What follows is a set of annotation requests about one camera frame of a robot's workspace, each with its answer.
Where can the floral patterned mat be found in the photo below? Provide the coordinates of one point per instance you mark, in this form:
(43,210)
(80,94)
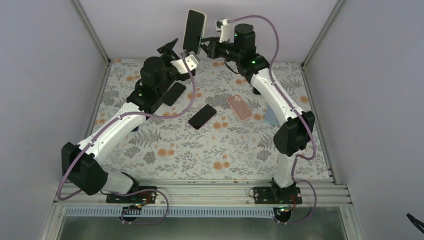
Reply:
(225,147)

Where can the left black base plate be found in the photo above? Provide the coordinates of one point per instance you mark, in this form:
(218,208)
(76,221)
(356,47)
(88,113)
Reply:
(148,196)

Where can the pink phone case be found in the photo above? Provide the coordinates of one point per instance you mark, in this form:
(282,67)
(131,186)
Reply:
(239,107)

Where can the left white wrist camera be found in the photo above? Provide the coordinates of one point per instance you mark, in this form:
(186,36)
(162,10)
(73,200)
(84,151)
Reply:
(187,64)

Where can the aluminium rail frame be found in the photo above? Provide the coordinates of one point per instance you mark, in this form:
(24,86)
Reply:
(237,193)

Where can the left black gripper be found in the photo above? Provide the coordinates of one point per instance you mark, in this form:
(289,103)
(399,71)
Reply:
(168,48)

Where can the perforated cable duct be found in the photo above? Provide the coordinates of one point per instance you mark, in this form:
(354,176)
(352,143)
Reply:
(172,212)

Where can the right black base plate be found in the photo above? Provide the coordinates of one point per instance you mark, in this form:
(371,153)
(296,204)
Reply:
(265,195)

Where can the black object at corner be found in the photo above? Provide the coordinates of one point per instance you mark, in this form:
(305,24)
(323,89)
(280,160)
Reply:
(416,222)

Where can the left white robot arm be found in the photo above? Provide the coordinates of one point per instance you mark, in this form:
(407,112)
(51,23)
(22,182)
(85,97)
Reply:
(81,162)

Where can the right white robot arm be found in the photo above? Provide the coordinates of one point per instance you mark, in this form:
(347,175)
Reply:
(296,125)

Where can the black phone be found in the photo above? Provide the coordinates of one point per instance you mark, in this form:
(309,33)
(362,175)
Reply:
(202,117)

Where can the light blue phone case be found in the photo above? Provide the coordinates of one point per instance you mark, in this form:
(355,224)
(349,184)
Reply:
(270,117)

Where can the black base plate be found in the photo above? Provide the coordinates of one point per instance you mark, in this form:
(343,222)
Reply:
(265,195)
(148,196)

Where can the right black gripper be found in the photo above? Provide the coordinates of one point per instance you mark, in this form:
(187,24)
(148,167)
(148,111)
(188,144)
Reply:
(213,50)

